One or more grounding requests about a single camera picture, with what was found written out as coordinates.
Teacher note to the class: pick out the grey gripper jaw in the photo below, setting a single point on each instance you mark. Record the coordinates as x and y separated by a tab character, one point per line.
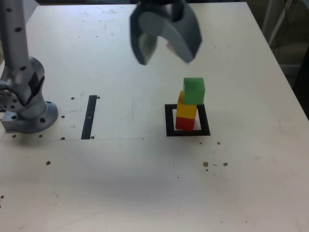
136	46
183	41

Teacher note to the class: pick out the green cube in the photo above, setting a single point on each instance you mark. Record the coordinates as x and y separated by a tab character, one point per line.
194	90

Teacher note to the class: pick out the yellow cube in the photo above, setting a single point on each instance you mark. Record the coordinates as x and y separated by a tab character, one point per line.
186	110

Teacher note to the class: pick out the red cube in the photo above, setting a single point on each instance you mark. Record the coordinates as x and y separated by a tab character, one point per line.
184	123

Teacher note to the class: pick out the black tape square outline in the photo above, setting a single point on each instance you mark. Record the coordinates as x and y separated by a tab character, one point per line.
188	133

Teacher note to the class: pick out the black tape strip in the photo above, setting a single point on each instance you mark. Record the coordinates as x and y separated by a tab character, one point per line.
88	118

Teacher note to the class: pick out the white metal frame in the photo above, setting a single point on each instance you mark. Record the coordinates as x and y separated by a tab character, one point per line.
270	21

